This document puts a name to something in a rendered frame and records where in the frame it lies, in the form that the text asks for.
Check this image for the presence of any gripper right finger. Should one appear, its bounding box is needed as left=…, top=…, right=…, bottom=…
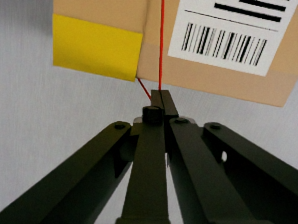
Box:
left=160, top=90, right=298, bottom=224

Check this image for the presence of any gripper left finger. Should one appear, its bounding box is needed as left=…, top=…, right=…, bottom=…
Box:
left=0, top=89, right=171, bottom=224

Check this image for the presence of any tan cardboard carton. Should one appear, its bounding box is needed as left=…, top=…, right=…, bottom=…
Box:
left=54, top=0, right=298, bottom=108

